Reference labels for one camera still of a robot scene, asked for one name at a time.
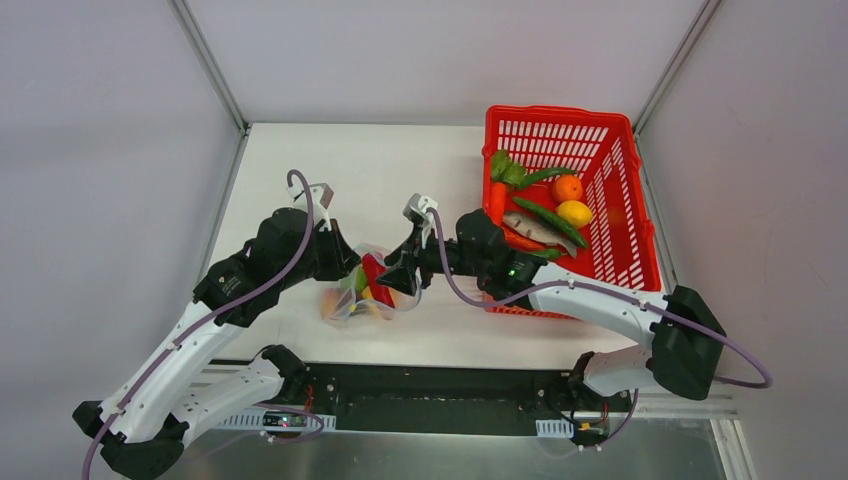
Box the red chili pepper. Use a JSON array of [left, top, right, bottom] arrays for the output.
[[360, 252, 397, 310]]

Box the peach fruit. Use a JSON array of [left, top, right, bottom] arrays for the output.
[[320, 291, 340, 321]]

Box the green lime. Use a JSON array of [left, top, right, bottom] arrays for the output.
[[353, 267, 369, 294]]

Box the yellow orange with leaf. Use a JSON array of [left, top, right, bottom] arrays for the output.
[[361, 287, 394, 321]]

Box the clear zip top bag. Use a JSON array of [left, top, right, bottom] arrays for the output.
[[320, 243, 422, 327]]

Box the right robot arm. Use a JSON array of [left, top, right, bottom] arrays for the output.
[[377, 207, 725, 410]]

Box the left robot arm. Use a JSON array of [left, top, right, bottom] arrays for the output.
[[73, 207, 360, 479]]

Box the toy grey fish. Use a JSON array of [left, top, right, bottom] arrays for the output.
[[502, 211, 578, 258]]

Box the orange carrot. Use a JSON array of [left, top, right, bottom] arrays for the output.
[[488, 182, 508, 226]]

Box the green chili pepper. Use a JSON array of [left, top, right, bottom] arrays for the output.
[[530, 249, 563, 261]]

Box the long green cucumber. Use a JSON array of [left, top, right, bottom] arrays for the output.
[[512, 197, 589, 248]]

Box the green lettuce leaf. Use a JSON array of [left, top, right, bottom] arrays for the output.
[[490, 149, 527, 189]]

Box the yellow lemon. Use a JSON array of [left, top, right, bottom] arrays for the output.
[[555, 200, 594, 229]]

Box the red plastic basket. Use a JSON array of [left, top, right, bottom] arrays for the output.
[[482, 105, 663, 291]]

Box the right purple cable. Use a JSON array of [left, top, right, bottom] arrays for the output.
[[425, 207, 774, 390]]

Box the purple cable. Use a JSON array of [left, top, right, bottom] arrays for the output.
[[425, 207, 774, 390], [80, 169, 317, 480]]

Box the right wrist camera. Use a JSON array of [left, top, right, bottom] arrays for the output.
[[403, 193, 439, 246]]

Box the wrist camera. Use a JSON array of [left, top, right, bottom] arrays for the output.
[[287, 183, 334, 231], [403, 193, 439, 246]]

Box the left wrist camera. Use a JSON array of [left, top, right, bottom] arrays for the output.
[[287, 183, 334, 231]]

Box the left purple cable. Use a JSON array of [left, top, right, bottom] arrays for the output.
[[80, 169, 317, 480]]

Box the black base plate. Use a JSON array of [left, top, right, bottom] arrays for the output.
[[270, 362, 632, 438]]

